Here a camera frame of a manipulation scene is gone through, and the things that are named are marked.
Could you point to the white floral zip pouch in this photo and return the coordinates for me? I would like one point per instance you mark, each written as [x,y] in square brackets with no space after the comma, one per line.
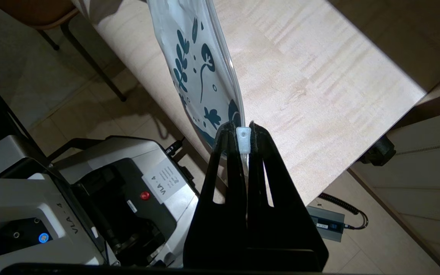
[204,95]

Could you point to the grey power adapter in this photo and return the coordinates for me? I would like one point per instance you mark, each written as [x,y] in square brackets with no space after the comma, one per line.
[327,225]

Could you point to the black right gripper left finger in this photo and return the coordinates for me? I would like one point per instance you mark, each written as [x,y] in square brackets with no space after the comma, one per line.
[216,229]

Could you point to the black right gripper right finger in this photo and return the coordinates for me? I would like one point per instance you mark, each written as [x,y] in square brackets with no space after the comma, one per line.
[281,236]

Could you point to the black table clamp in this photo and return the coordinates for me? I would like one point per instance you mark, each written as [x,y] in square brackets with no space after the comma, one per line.
[378,151]

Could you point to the brown upholstered chair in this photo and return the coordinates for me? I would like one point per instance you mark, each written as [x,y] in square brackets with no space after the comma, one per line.
[40,11]

